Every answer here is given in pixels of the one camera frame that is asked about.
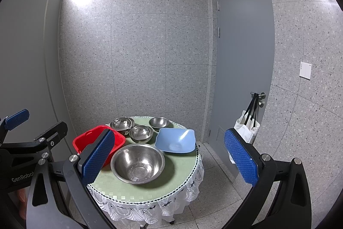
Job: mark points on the large steel bowl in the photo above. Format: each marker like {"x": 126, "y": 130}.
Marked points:
{"x": 137, "y": 164}

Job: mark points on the grey door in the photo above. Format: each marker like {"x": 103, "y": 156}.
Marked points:
{"x": 244, "y": 66}

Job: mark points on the small steel bowl back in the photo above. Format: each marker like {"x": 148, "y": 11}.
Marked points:
{"x": 158, "y": 122}

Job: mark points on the red plastic basin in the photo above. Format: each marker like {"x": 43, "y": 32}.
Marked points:
{"x": 81, "y": 141}

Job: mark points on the green tablecloth with lace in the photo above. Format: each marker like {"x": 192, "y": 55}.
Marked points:
{"x": 154, "y": 202}

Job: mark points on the blue square plastic plate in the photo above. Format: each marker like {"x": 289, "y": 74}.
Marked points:
{"x": 176, "y": 140}

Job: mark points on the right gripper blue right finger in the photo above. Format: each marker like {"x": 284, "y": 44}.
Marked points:
{"x": 244, "y": 155}

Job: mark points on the person's left hand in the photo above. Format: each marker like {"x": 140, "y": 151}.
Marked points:
{"x": 21, "y": 195}

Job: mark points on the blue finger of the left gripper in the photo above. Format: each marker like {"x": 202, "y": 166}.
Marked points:
{"x": 54, "y": 134}
{"x": 16, "y": 119}

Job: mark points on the white tote bag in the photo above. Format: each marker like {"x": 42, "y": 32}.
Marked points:
{"x": 247, "y": 125}

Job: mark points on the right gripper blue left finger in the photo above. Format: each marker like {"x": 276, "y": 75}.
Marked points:
{"x": 94, "y": 155}

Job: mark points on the white wall switch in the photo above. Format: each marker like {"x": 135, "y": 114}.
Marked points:
{"x": 305, "y": 70}

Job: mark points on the door handle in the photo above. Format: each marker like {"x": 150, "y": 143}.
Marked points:
{"x": 260, "y": 98}

